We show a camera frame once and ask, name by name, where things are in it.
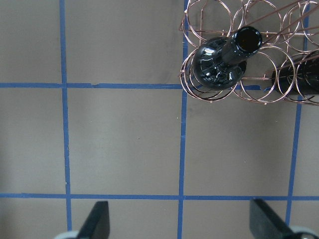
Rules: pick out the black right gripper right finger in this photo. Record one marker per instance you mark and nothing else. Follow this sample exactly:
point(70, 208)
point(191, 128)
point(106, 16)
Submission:
point(264, 222)

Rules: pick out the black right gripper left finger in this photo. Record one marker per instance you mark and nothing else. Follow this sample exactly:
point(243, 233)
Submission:
point(97, 224)

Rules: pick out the dark wine bottle in basket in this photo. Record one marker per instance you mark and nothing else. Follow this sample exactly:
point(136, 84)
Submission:
point(221, 62)

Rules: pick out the copper wire wine basket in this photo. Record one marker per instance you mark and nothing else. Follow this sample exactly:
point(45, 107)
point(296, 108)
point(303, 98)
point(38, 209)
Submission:
point(285, 59)

